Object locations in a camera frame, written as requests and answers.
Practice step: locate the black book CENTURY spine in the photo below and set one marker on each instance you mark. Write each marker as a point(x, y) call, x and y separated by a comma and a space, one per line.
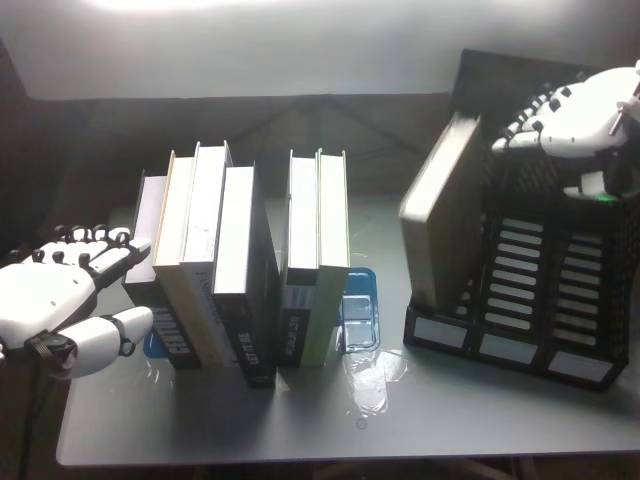
point(150, 225)

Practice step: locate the clear plastic film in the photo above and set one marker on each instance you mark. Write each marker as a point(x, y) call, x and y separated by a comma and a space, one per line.
point(370, 385)

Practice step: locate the tan cover book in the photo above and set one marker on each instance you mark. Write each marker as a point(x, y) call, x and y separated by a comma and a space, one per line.
point(440, 225)

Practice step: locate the white backdrop panel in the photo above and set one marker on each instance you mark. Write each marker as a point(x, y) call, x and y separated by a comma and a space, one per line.
point(250, 50)

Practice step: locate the cream spine book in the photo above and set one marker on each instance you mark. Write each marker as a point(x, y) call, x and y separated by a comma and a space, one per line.
point(172, 215)

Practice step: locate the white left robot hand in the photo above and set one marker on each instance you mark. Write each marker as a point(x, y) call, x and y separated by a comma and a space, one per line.
point(45, 305)

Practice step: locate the blue bookend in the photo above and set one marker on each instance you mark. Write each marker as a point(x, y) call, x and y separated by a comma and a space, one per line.
point(362, 282)

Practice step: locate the black three-slot file rack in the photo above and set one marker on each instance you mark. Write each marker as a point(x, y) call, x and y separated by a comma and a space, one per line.
point(475, 345)

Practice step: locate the black book grey label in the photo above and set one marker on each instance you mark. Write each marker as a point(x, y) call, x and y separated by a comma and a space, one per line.
point(302, 210)

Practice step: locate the light green book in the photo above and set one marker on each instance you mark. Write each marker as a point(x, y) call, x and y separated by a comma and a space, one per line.
point(332, 210)

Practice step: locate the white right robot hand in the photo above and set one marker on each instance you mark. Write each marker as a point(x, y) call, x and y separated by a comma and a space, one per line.
point(585, 115)

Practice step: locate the black book LET IT BE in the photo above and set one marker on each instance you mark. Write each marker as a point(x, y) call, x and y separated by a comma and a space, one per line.
point(235, 230)

